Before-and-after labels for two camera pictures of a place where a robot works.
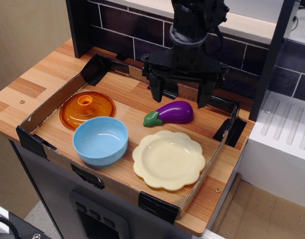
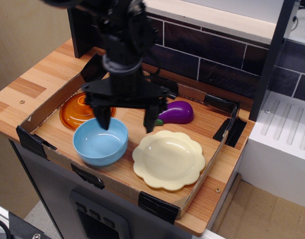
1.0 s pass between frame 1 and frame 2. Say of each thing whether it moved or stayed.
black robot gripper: moved
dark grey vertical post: stayed
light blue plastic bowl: stayed
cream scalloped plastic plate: stayed
